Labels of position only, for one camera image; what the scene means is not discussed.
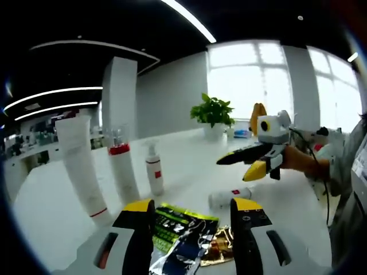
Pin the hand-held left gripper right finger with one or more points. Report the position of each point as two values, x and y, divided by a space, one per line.
246 246

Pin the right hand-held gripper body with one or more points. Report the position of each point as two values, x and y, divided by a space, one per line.
272 131

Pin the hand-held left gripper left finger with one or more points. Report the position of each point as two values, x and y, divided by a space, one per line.
137 243

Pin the gold skincare sachet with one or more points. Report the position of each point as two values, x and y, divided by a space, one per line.
218 252

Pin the small white skincare spray bottle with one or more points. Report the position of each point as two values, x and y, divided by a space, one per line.
226 197
155 177

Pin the green black skincare sachet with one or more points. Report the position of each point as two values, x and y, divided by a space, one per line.
177 220

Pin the red collar skincare bottle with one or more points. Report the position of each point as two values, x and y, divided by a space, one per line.
123 174

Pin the white skincare tube red stripe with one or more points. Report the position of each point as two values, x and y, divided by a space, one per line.
80 172

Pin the person's right hand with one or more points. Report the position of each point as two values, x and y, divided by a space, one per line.
298 161

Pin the blue packet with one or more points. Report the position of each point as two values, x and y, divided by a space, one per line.
243 133

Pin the orange object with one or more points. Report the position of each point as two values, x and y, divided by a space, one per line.
256 113

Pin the green potted plant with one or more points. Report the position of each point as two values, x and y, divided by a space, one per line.
212 114

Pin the large bright window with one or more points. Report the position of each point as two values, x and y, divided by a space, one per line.
246 80

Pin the pile of white packaging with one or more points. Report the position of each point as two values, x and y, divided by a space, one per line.
329 143

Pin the person's head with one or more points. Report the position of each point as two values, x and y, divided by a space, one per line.
363 118

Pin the white chest device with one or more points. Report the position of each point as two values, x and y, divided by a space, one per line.
362 166

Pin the long ceiling light strip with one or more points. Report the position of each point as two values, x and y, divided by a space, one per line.
189 18

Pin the row of office desks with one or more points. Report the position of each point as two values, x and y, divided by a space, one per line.
31 146

